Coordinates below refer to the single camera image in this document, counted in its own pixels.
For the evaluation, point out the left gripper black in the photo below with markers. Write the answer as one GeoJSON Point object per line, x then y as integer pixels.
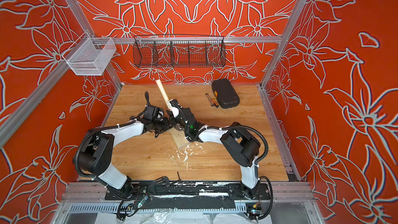
{"type": "Point", "coordinates": [167, 125]}

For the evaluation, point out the light wooden block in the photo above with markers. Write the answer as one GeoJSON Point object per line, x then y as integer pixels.
{"type": "Point", "coordinates": [179, 138]}

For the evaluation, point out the wooden handle claw hammer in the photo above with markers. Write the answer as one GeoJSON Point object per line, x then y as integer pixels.
{"type": "Point", "coordinates": [175, 123]}

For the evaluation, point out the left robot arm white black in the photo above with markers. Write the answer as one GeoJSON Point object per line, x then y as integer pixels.
{"type": "Point", "coordinates": [93, 158]}

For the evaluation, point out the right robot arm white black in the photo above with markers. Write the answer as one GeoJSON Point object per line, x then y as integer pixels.
{"type": "Point", "coordinates": [246, 145]}

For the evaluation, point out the silver ratchet wrench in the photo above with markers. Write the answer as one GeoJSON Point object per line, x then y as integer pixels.
{"type": "Point", "coordinates": [210, 100]}

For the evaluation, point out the orange black screwdriver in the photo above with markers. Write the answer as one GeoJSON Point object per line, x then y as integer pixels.
{"type": "Point", "coordinates": [215, 102]}

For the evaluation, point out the black plastic tool case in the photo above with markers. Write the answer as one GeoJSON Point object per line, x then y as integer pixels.
{"type": "Point", "coordinates": [225, 94]}

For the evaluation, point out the white mesh basket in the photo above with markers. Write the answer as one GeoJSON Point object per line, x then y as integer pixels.
{"type": "Point", "coordinates": [90, 56]}

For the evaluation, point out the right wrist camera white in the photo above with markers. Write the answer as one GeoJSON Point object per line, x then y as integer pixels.
{"type": "Point", "coordinates": [175, 108]}

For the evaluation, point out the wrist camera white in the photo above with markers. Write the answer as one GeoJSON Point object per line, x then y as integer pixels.
{"type": "Point", "coordinates": [153, 113]}
{"type": "Point", "coordinates": [175, 108]}

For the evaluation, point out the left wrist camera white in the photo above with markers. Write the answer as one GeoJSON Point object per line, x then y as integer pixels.
{"type": "Point", "coordinates": [153, 113]}

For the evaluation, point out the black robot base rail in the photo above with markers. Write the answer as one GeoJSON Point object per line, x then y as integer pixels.
{"type": "Point", "coordinates": [163, 187]}

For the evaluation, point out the black wire basket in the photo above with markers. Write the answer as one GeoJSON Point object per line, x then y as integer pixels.
{"type": "Point", "coordinates": [182, 51]}

